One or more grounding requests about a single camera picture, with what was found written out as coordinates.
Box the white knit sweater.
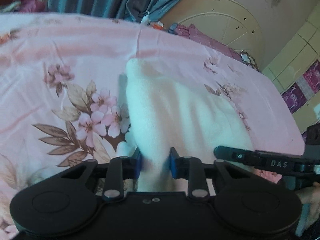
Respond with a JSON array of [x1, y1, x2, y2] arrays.
[[117, 59, 253, 192]]

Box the right hand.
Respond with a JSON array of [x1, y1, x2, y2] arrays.
[[295, 182, 319, 237]]

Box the pink floral bed sheet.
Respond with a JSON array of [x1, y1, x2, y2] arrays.
[[1, 13, 304, 239]]

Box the cream round footboard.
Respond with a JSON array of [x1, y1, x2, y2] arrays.
[[160, 0, 265, 67]]

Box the purple quilted blanket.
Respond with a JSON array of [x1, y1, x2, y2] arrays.
[[170, 23, 258, 71]]

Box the orange small item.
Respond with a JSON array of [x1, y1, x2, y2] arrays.
[[149, 22, 164, 30]]

